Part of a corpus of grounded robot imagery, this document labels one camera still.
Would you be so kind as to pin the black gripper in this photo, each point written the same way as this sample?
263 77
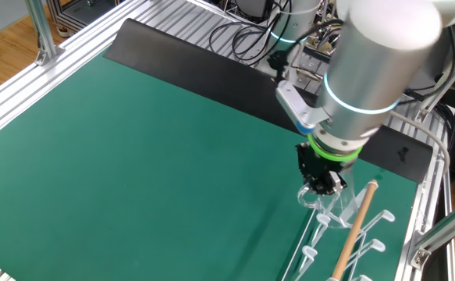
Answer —
320 166

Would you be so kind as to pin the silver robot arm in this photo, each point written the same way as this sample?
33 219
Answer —
367 70

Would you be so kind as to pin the green ringed wrist flange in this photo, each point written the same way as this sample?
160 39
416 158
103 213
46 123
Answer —
328 156

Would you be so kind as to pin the black rubber mat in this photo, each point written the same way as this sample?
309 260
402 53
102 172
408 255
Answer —
172 58

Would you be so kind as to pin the green table mat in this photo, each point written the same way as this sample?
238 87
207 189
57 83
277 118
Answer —
75 156

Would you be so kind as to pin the silver wrist camera blue cap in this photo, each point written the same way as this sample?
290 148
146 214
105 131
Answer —
293 103

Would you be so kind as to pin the aluminium frame post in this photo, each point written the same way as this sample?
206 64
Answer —
445 230
426 107
40 23

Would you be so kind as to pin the black white striped cabinet frame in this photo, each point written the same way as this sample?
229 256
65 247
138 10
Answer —
61 15

